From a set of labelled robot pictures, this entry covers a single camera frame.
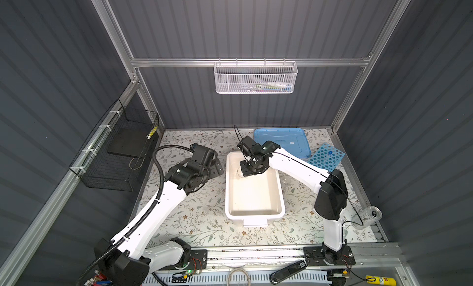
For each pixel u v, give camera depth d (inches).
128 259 14.5
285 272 27.8
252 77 48.8
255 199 35.8
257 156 23.8
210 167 26.9
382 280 26.5
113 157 28.6
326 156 39.3
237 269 28.0
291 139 46.1
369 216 28.4
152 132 32.3
